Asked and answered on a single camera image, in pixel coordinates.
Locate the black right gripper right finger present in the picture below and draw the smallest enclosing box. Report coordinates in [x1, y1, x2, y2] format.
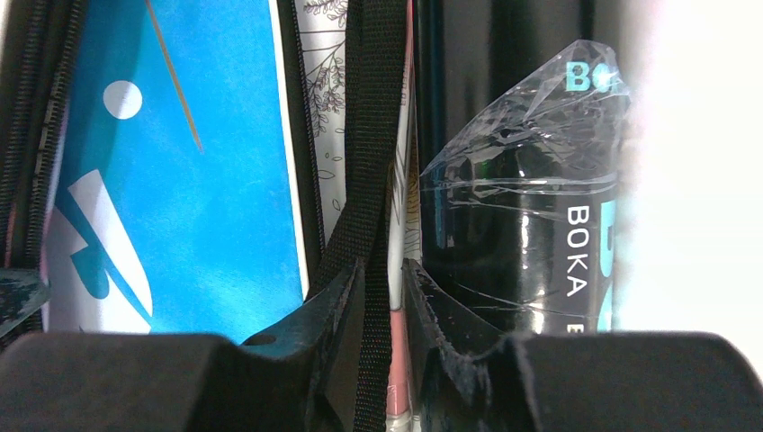
[403, 260, 762, 431]

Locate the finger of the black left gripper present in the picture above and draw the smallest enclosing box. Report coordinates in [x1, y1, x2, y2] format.
[1, 268, 50, 338]

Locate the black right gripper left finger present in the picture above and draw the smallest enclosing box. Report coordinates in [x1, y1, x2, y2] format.
[1, 265, 365, 431]

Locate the blue racket cover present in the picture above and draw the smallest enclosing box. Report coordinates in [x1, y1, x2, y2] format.
[0, 0, 412, 432]

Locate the white cardboard tube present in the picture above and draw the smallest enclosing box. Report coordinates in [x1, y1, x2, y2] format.
[615, 1, 762, 368]

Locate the black shuttlecock tube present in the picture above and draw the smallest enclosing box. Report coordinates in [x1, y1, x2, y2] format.
[413, 1, 630, 334]

